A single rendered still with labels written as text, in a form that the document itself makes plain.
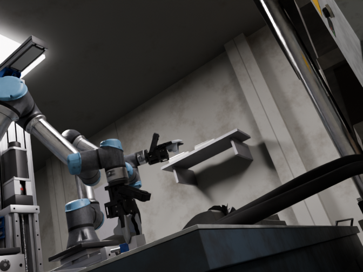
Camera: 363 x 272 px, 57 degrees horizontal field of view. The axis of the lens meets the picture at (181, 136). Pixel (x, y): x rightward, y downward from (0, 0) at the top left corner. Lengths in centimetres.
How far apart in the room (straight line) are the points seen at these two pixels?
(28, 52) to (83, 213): 84
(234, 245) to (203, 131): 433
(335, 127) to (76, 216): 116
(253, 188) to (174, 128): 151
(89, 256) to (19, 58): 102
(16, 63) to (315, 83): 143
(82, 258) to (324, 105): 114
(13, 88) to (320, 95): 104
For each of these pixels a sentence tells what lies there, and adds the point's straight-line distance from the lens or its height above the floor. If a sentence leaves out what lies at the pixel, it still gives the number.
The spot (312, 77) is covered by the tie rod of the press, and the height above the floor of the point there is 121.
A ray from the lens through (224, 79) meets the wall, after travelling 475.
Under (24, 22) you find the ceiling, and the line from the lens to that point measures 391.
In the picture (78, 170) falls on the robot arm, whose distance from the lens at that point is 121.
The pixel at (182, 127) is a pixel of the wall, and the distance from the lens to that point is 486.
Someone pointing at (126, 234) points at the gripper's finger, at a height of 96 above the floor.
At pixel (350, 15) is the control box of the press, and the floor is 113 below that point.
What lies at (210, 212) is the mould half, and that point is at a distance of 98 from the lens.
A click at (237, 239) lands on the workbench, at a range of 37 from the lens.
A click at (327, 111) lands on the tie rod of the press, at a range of 106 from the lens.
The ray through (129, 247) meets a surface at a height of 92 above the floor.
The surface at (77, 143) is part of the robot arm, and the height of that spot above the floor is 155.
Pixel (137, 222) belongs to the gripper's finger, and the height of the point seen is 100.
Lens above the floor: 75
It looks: 24 degrees up
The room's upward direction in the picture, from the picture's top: 17 degrees counter-clockwise
